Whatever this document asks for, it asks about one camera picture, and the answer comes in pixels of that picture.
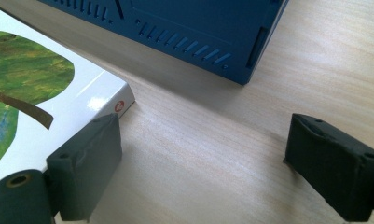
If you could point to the blue plastic file rack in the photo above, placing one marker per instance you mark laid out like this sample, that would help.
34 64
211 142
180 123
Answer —
187 28

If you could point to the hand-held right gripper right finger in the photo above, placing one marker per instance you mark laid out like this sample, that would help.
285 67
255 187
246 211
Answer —
334 174

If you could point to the white book with green leaf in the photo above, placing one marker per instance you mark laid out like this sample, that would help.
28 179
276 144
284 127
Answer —
66 109

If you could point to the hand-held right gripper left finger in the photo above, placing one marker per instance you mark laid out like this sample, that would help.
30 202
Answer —
85 168

